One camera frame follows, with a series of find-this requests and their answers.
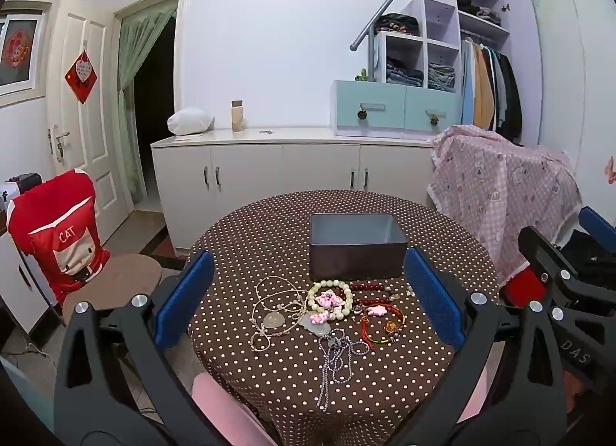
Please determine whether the dark rectangular metal box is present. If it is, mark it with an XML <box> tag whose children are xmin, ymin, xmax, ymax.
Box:
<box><xmin>309</xmin><ymin>213</ymin><xmax>408</xmax><ymax>281</ymax></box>

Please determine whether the red diamond door decoration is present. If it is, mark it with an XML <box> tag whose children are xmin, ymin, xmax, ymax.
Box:
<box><xmin>65</xmin><ymin>51</ymin><xmax>97</xmax><ymax>104</ymax></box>

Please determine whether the white pillow bag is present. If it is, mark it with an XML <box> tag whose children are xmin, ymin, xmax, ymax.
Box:
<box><xmin>167</xmin><ymin>107</ymin><xmax>214</xmax><ymax>136</ymax></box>

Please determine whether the beige jar on cabinet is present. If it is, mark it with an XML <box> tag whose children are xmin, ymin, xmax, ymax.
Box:
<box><xmin>231</xmin><ymin>100</ymin><xmax>244</xmax><ymax>132</ymax></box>

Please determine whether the green door curtain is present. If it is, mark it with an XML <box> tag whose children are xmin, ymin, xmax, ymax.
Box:
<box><xmin>117</xmin><ymin>0</ymin><xmax>179</xmax><ymax>206</ymax></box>

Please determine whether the white panel door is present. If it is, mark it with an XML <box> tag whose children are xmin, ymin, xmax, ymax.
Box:
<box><xmin>46</xmin><ymin>0</ymin><xmax>129</xmax><ymax>241</ymax></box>

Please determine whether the pink patterned cloth cover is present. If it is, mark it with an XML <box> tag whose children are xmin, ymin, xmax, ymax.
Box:
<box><xmin>427</xmin><ymin>125</ymin><xmax>582</xmax><ymax>285</ymax></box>

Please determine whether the white low sideboard cabinet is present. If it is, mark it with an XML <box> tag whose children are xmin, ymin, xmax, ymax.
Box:
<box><xmin>151</xmin><ymin>128</ymin><xmax>433</xmax><ymax>252</ymax></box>

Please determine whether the white open wardrobe shelf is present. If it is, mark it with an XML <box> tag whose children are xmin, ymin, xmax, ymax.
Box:
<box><xmin>368</xmin><ymin>0</ymin><xmax>543</xmax><ymax>147</ymax></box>

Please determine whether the pink flower hair clip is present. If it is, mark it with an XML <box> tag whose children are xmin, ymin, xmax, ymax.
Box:
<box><xmin>310</xmin><ymin>312</ymin><xmax>330</xmax><ymax>325</ymax></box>

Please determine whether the pink bow hair clip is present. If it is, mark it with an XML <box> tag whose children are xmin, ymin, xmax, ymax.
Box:
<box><xmin>315</xmin><ymin>290</ymin><xmax>345</xmax><ymax>309</ymax></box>

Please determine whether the teal drawer unit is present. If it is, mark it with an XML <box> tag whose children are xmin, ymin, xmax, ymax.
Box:
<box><xmin>331</xmin><ymin>81</ymin><xmax>462</xmax><ymax>138</ymax></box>

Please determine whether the cream bead bracelet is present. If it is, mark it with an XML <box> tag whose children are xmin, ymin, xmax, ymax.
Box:
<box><xmin>306</xmin><ymin>279</ymin><xmax>356</xmax><ymax>321</ymax></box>

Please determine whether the hanging clothes row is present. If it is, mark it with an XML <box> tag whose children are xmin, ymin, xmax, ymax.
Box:
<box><xmin>460</xmin><ymin>38</ymin><xmax>523</xmax><ymax>143</ymax></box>

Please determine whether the red orange chair back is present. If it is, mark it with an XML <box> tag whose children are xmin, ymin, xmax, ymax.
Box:
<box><xmin>500</xmin><ymin>267</ymin><xmax>547</xmax><ymax>307</ymax></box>

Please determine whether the window with red paper cuts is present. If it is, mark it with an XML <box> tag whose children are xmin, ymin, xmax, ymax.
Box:
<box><xmin>1</xmin><ymin>1</ymin><xmax>50</xmax><ymax>107</ymax></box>

